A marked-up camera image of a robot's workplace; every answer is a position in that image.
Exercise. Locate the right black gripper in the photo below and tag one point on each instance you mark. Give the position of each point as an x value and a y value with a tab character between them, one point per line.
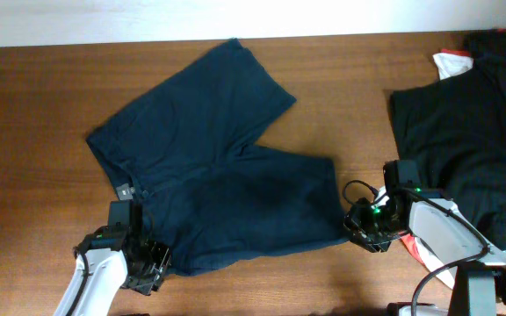
367	240

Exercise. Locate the navy blue shorts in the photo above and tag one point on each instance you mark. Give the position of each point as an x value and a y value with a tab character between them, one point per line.
187	151

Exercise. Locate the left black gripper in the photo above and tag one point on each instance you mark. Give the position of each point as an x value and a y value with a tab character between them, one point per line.
152	280

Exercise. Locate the black garment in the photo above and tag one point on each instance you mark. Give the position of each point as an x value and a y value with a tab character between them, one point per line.
455	130

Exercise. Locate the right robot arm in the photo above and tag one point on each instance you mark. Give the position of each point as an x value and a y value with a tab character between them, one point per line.
403	206

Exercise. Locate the red and white garment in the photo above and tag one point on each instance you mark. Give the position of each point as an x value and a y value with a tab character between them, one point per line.
451	63

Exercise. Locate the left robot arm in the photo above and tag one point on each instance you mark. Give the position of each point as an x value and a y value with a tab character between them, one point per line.
116	256

